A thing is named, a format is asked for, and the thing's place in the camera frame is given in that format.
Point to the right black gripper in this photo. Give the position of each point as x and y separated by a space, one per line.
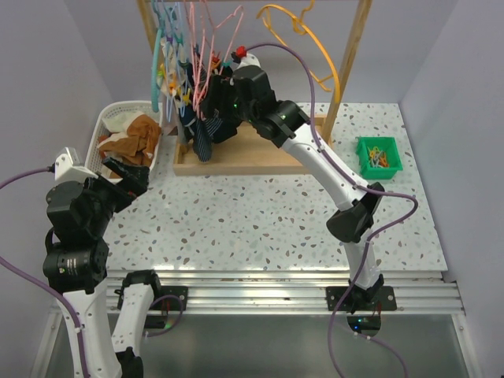
220 87

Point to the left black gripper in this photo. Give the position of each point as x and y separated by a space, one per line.
135 178

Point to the brown underwear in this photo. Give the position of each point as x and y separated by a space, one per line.
125 150

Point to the pink wire hanger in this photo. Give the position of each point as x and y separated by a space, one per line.
203 33

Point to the yellow plastic hanger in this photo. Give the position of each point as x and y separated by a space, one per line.
299 27

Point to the black underwear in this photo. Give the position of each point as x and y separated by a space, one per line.
218 129

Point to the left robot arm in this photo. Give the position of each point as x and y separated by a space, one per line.
80 207

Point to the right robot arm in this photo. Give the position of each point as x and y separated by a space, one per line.
247 96

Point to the striped navy underwear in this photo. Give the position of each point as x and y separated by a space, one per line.
194 128

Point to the mauve cream underwear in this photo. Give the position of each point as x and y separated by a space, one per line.
170 81

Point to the teal plastic hanger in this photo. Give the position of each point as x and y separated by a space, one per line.
154 88

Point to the white laundry basket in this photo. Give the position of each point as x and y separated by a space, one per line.
93 160

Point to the brown cloth in basket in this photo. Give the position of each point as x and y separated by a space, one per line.
147 131

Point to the light green cloth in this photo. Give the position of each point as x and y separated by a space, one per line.
118 123

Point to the wooden clothes rack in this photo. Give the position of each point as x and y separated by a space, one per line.
247 153

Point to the colourful clips in bin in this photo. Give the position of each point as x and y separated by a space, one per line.
378 158

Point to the green clip bin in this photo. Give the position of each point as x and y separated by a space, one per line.
387 144

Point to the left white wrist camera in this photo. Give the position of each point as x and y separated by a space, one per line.
69 167

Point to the blue wire hanger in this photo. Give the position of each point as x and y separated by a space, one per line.
168 17

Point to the aluminium mounting rail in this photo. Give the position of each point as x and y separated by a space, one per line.
303 292

